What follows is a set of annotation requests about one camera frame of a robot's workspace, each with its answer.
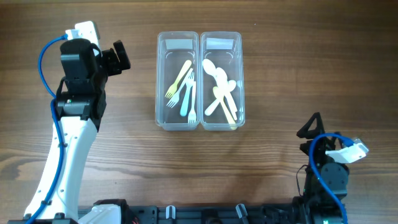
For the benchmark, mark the thick white plastic spoon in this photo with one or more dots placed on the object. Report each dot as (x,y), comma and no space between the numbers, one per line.
(210,109)

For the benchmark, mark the yellow plastic fork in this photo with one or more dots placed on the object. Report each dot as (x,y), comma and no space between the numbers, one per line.
(173,87)

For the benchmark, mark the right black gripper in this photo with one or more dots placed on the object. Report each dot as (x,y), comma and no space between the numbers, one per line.
(303,132)

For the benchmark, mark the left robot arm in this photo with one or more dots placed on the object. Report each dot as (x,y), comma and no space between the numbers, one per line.
(77,108)

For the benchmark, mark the right clear plastic container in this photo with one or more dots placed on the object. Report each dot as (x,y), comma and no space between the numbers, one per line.
(225,50)

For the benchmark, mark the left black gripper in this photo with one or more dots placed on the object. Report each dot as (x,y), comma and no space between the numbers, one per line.
(115,65)

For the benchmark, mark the yellow plastic spoon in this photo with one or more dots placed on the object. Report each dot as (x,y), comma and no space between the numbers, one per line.
(220,97)

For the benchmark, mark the thick white plastic fork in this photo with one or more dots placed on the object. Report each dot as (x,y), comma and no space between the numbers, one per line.
(184,106)

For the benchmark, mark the clear plastic container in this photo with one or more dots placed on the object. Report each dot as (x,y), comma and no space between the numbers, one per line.
(225,50)
(173,49)

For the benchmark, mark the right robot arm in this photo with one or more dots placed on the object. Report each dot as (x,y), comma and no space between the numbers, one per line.
(326,179)

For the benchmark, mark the left clear plastic container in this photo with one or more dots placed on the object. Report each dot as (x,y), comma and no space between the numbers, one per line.
(173,49)

